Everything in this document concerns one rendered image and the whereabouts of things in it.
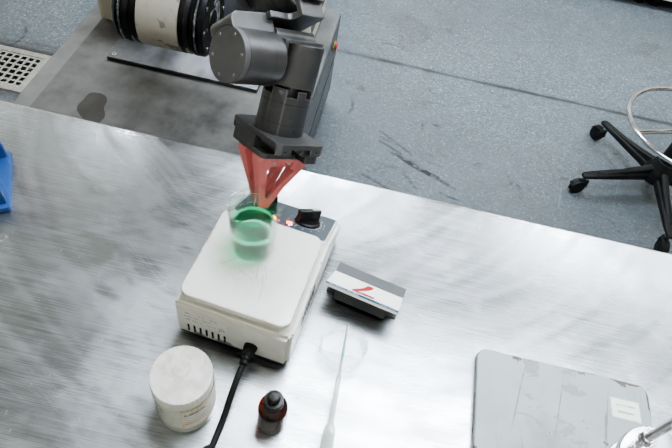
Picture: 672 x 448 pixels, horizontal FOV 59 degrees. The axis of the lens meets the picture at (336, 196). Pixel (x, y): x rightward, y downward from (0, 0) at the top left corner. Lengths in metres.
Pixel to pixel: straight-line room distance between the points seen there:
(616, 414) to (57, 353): 0.61
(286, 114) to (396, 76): 1.63
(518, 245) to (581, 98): 1.68
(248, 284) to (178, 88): 0.99
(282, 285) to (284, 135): 0.17
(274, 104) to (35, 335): 0.36
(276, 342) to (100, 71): 1.13
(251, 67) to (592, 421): 0.53
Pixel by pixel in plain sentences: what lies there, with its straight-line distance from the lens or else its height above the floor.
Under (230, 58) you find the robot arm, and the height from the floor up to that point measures 1.00.
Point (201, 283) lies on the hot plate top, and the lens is 0.63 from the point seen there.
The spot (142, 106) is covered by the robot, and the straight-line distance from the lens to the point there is 1.52.
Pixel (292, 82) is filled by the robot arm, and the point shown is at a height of 0.96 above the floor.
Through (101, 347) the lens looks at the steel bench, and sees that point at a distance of 0.71.
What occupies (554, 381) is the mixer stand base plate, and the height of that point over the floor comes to 0.76.
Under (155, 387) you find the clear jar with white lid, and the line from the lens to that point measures 0.59.
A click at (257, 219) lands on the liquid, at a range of 0.62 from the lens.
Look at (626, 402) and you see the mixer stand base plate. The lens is 0.78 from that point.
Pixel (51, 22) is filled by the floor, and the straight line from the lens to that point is 2.49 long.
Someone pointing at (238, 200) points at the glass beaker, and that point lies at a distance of 0.62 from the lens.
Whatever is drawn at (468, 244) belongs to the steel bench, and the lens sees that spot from 0.82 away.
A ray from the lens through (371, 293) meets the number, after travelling 0.71.
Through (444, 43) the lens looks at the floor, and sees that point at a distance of 2.51.
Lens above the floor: 1.37
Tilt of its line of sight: 50 degrees down
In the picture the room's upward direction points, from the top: 11 degrees clockwise
